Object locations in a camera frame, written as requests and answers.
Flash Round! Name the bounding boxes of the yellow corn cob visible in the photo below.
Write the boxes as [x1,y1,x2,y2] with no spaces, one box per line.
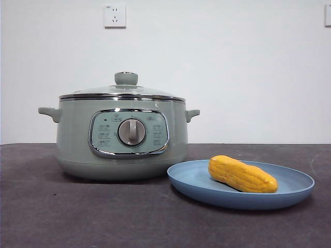
[208,155,279,193]

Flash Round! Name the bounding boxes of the pale green electric steamer pot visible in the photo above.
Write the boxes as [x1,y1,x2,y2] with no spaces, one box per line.
[38,98,201,181]

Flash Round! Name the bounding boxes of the glass lid with green knob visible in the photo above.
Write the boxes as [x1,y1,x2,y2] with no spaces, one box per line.
[58,72,186,101]

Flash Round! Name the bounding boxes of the blue round plate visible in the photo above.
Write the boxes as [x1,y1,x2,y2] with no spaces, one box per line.
[167,159,315,210]

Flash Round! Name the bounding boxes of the white wall socket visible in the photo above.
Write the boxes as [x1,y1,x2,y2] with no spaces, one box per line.
[104,5,127,29]

